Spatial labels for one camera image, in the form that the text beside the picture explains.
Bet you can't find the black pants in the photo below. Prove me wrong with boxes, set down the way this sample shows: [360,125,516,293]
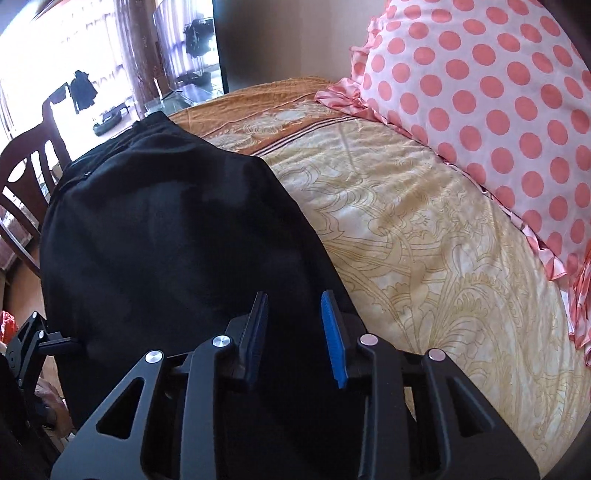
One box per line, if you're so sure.
[39,110,371,480]

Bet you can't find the yellow patterned bedspread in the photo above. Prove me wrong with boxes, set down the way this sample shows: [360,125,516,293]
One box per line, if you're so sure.
[172,78,590,479]

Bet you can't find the dark wooden chair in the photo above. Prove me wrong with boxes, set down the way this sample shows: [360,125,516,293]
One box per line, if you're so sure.
[0,96,73,278]

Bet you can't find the glass side table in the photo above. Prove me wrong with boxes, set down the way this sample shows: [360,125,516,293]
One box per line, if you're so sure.
[145,84,224,116]

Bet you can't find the left polka dot pillow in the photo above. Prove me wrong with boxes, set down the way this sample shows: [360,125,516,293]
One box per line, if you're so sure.
[317,1,590,351]

